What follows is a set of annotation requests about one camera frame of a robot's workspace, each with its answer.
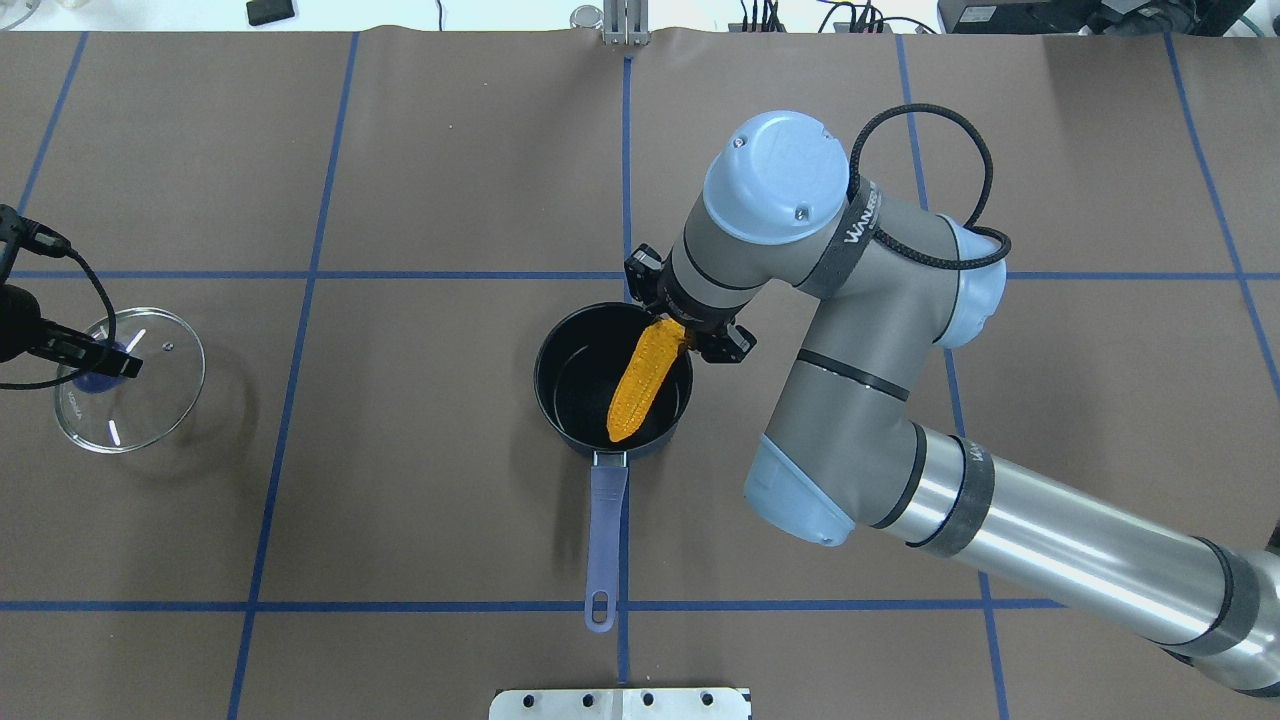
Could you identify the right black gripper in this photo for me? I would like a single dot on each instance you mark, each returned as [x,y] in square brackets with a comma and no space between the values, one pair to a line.
[724,343]

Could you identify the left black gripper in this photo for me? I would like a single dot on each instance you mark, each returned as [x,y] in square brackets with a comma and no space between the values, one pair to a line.
[22,329]

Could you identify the yellow toy corn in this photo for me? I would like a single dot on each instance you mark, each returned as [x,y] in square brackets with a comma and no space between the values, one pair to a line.
[656,351]

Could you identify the glass pot lid blue knob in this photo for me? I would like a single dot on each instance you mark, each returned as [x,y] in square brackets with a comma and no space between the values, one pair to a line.
[114,414]

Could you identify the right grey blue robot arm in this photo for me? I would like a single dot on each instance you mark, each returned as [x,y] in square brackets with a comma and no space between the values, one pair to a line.
[785,201]

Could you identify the dark blue saucepan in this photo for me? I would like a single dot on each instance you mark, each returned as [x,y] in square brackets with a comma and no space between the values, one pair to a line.
[578,366]

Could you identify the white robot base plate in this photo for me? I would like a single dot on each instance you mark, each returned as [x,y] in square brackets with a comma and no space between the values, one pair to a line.
[623,703]

